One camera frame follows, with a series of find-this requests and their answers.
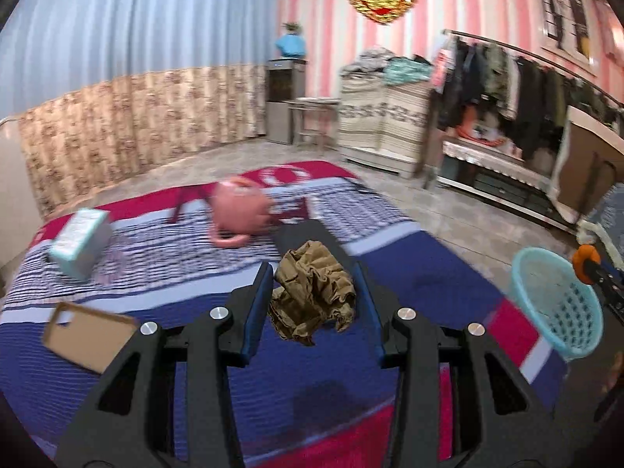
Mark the red printed box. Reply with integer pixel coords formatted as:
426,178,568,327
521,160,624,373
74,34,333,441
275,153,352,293
455,106,526,152

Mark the brown wooden board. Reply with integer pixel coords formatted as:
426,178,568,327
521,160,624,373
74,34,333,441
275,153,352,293
550,106,624,223

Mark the blue cloth cover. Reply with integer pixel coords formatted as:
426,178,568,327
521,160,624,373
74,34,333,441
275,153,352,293
275,32,308,60

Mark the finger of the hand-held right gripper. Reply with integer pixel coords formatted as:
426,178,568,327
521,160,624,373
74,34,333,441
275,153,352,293
601,283,624,325
587,258,624,289

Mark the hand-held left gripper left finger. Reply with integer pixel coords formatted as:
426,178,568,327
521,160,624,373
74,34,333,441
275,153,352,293
53,262,275,468

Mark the black TV cabinet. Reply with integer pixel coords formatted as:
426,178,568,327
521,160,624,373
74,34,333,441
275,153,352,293
436,156,582,233

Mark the brown paper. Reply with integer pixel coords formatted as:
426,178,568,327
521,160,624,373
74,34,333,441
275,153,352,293
268,240,358,347

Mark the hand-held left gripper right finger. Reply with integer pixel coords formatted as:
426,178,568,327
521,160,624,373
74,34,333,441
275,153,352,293
353,261,573,468

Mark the small wooden stool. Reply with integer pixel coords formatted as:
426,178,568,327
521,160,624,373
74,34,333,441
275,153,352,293
285,97,342,150

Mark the teal cardboard box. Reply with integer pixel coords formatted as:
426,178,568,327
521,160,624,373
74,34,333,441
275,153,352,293
48,207,112,283

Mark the wall poster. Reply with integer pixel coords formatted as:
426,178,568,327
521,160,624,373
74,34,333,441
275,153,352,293
535,0,599,64

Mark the blue patterned fringed cloth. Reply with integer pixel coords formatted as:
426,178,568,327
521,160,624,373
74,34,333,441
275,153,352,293
577,182,624,265

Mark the metal clothes rack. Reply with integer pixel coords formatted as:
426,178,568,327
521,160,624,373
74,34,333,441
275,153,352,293
423,29,624,191

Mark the white lace cloth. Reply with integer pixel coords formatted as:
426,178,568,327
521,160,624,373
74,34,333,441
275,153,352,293
441,135,567,191

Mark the black rectangular object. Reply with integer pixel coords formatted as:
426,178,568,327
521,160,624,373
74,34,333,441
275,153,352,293
272,219,353,266

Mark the brown cardboard sleeve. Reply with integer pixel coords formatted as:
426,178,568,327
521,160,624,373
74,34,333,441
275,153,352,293
41,301,140,376

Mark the striped red blue blanket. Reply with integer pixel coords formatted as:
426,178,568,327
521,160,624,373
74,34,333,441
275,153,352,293
0,160,569,468

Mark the white furniture panel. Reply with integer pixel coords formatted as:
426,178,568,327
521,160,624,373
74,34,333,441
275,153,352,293
0,114,43,274

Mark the light blue plastic basket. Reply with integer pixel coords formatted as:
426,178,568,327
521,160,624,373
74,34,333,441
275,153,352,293
510,246,605,363

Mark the row of hanging clothes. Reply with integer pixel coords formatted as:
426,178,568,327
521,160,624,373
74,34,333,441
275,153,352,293
435,38,624,158

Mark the teal plaid cloth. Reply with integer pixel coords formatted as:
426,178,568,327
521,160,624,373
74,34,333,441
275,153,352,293
385,57,433,84

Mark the blue and floral curtain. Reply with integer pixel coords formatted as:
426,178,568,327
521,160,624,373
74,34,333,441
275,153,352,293
0,0,282,216

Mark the orange round object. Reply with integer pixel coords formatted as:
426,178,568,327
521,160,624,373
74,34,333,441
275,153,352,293
571,244,602,284

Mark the grey clothes pile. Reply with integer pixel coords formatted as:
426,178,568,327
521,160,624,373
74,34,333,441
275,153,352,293
340,47,396,79

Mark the grey water dispenser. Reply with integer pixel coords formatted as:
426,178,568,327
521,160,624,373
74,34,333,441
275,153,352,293
265,58,308,146

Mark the pink printed bag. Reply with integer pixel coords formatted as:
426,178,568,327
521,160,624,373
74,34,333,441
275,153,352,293
431,46,452,94

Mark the patterned beige cloth cover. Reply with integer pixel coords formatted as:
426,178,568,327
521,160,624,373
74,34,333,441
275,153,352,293
337,77,435,160

